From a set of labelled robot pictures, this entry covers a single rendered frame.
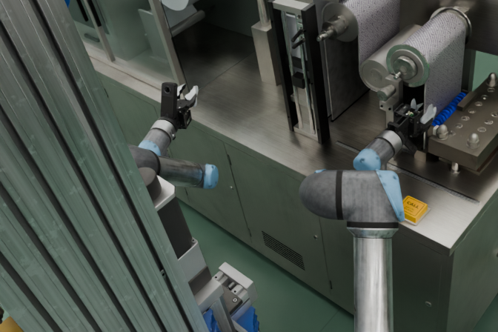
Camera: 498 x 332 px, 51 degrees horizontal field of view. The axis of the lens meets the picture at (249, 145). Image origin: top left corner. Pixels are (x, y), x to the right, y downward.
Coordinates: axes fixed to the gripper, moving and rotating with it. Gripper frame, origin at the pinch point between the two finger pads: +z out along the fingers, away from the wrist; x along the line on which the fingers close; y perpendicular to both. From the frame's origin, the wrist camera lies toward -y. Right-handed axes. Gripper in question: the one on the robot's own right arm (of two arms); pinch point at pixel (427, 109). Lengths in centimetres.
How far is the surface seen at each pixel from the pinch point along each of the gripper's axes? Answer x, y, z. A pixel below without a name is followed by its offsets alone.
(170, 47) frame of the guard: 102, 8, -24
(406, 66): 4.9, 17.5, -4.5
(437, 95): -0.4, 2.3, 5.5
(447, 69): -0.4, 8.8, 11.3
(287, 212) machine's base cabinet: 44, -51, -29
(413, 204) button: -10.2, -16.6, -24.4
